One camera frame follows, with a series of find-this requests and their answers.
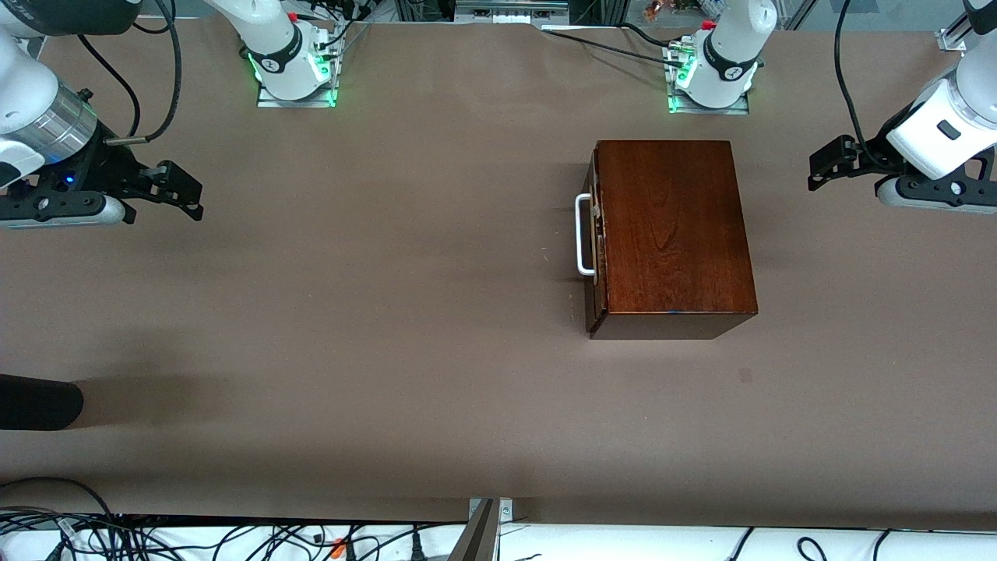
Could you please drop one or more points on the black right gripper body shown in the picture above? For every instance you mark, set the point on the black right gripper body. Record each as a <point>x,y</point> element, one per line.
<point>107,165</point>

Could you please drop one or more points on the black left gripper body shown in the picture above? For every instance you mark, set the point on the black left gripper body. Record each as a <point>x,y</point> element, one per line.
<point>871,153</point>

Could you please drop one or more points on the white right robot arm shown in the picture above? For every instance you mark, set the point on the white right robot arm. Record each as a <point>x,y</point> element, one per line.
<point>23,86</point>

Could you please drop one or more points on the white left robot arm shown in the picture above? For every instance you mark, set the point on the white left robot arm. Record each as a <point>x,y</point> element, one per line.
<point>732,47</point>

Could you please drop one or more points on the aluminium corner extrusion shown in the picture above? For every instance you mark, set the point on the aluminium corner extrusion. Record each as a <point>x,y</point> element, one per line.
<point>954,37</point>

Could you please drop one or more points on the dark brown wooden cabinet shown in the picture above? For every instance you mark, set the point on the dark brown wooden cabinet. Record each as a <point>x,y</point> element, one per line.
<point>674,234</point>

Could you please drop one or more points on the black rounded object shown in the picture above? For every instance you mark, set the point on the black rounded object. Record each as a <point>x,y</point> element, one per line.
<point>39,401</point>

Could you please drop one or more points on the white bench strip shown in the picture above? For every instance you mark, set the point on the white bench strip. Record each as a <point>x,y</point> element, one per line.
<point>623,545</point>

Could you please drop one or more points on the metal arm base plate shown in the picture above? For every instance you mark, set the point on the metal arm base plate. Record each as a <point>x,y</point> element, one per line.
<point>736,110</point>
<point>269,100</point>

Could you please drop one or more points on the grey metal bracket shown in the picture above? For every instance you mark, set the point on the grey metal bracket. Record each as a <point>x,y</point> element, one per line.
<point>510,9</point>

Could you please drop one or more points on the aluminium profile post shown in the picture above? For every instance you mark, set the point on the aluminium profile post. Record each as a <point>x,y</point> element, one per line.
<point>479,538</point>

